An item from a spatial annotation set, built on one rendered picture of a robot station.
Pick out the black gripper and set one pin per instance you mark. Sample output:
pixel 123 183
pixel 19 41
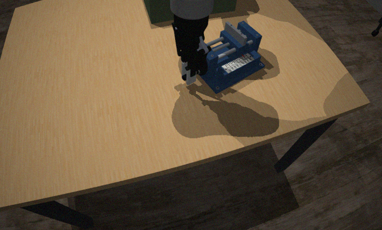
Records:
pixel 189 37

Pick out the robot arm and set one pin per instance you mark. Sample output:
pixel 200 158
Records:
pixel 192 9

